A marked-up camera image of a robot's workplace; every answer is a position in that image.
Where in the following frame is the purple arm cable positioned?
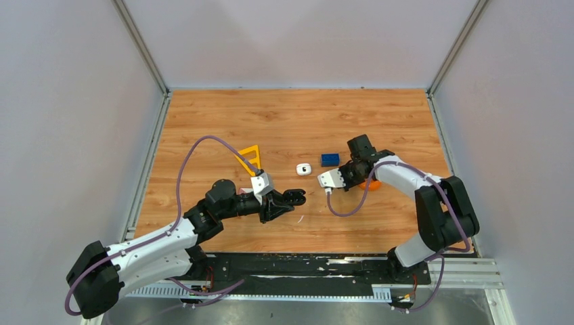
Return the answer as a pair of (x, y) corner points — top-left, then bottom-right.
(64, 135), (263, 325)
(325, 161), (472, 314)

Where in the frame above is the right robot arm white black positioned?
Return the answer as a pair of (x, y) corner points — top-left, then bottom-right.
(324, 135), (480, 283)

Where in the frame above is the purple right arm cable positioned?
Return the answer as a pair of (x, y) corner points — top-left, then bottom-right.
(325, 161), (472, 314)

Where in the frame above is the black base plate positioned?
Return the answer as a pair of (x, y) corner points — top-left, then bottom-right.
(182, 252), (431, 297)

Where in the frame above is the yellow triangular plastic frame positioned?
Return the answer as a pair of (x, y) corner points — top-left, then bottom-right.
(236, 144), (262, 177)

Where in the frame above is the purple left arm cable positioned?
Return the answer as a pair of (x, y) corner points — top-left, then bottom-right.
(64, 135), (263, 325)

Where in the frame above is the slotted cable duct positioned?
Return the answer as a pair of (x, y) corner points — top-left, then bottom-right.
(125, 285), (393, 302)

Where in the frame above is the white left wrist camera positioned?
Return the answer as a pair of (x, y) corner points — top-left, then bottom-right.
(250, 171), (274, 205)

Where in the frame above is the white earbud charging case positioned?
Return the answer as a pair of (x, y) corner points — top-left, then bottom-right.
(296, 163), (312, 176)

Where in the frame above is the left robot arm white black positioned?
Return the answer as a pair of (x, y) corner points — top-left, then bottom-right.
(64, 175), (306, 319)

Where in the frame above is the blue toy brick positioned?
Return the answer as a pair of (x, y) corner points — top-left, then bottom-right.
(320, 153), (340, 167)

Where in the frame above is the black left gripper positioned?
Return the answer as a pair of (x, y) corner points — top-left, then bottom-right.
(219, 190), (295, 224)

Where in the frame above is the black oval earbud case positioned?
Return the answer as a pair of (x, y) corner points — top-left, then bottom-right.
(283, 188), (307, 207)

